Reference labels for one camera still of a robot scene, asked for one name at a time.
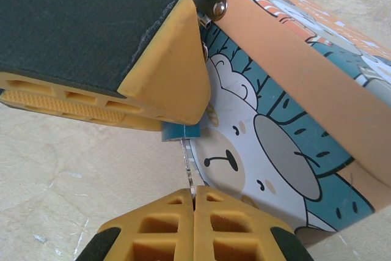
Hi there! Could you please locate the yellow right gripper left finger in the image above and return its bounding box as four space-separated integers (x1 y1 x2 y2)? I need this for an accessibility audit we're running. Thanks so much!
75 186 196 261

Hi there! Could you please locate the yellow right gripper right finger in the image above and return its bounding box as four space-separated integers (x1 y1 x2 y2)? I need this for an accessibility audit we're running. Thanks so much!
193 185 310 261

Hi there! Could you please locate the teal padlock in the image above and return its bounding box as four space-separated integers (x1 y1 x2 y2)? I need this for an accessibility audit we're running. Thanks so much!
161 121 202 143

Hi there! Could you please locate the silver metal hasp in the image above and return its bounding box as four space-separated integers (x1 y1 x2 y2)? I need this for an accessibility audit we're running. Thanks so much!
189 0 230 30

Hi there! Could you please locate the orange bear cartoon board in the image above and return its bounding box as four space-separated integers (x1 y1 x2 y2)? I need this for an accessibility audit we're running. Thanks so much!
172 0 391 251

